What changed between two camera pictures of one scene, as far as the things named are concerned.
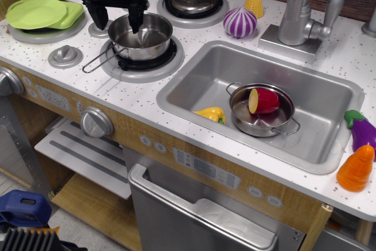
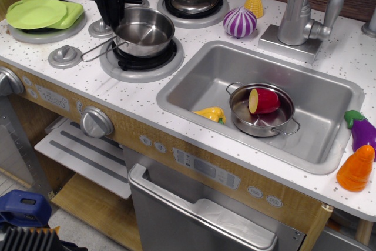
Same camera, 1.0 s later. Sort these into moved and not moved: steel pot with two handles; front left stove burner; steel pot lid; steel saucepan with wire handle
Moved: steel saucepan with wire handle
Not moved: front left stove burner; steel pot lid; steel pot with two handles
